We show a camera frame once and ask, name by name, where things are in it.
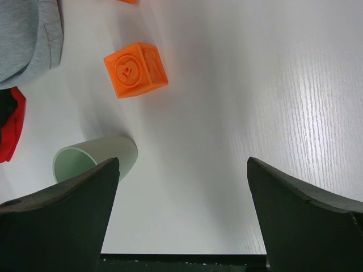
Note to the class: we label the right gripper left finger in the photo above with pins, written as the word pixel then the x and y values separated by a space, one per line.
pixel 61 227

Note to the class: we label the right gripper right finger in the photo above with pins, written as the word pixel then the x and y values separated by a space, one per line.
pixel 304 227

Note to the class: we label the black cloth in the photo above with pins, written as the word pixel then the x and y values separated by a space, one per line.
pixel 8 105

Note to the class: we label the grey sweatshirt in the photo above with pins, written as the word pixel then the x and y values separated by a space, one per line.
pixel 31 40

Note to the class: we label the red cloth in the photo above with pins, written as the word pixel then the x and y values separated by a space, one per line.
pixel 11 131

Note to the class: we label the orange cloth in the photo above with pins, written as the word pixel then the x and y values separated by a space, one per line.
pixel 132 2

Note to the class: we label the pale green cup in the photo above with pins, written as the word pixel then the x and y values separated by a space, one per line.
pixel 78 158

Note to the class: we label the orange toy cube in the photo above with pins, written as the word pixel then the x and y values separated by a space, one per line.
pixel 135 70

